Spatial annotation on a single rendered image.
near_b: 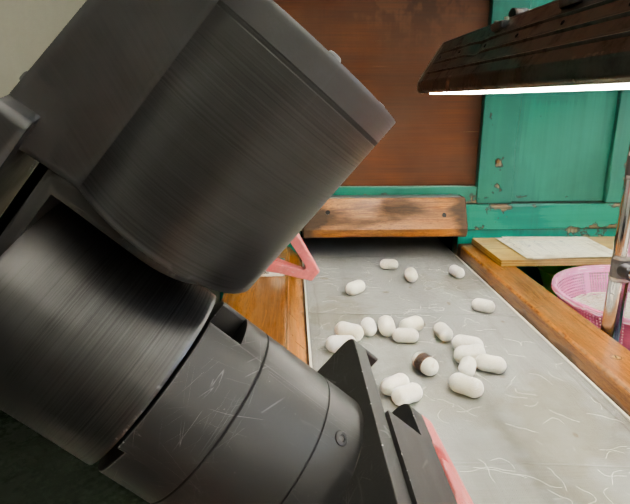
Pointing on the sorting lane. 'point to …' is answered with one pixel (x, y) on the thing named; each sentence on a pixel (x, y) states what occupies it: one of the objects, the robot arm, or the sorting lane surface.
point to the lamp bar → (549, 50)
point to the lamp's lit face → (561, 88)
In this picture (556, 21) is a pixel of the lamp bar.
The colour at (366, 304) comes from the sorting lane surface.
